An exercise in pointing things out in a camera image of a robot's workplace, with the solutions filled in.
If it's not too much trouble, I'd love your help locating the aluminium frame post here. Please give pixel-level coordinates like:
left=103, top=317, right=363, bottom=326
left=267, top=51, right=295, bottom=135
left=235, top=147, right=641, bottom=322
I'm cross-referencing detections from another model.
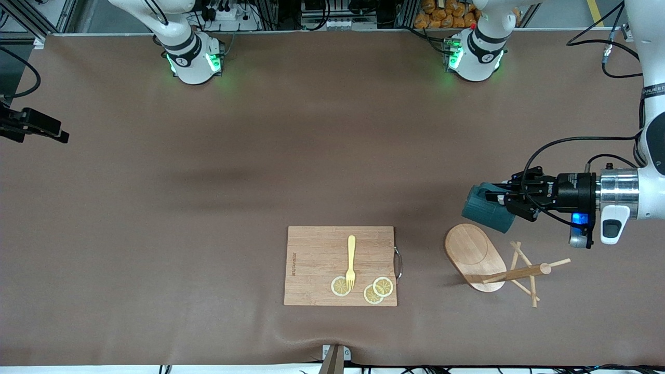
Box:
left=0, top=0, right=78, bottom=48

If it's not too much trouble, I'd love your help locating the white power strip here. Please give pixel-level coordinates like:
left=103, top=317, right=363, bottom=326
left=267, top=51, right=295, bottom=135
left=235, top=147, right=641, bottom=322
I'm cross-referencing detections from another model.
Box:
left=200, top=3, right=261, bottom=31

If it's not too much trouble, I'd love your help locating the grey electrical box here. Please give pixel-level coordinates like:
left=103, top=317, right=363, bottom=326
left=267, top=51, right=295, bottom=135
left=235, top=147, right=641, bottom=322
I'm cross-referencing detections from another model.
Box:
left=300, top=0, right=378, bottom=31

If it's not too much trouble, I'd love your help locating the wooden cup rack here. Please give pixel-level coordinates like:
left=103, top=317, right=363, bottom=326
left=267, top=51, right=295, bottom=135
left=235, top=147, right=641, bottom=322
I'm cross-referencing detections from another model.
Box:
left=444, top=223, right=571, bottom=308

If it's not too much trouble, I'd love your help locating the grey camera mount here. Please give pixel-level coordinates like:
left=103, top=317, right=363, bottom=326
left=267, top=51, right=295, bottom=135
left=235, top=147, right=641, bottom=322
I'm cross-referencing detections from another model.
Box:
left=318, top=344, right=352, bottom=374

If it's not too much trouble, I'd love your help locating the wooden cutting board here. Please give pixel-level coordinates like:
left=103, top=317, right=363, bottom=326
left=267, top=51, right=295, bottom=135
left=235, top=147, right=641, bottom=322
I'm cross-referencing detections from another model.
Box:
left=284, top=225, right=398, bottom=307

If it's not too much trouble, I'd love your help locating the teal cup yellow inside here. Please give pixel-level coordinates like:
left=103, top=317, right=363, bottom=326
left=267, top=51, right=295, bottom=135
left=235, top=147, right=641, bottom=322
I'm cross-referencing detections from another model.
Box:
left=462, top=182, right=518, bottom=234

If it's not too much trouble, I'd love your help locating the brown table mat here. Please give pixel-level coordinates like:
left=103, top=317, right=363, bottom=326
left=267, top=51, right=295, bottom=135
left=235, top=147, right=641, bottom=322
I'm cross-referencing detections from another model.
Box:
left=0, top=29, right=665, bottom=367

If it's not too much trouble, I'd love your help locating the yellow plastic fork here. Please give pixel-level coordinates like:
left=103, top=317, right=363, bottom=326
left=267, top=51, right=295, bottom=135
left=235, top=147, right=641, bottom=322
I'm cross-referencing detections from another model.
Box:
left=345, top=235, right=357, bottom=290

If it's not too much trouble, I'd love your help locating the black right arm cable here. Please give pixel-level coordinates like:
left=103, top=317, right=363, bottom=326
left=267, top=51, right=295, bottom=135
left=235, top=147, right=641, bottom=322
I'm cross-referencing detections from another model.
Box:
left=0, top=46, right=42, bottom=100

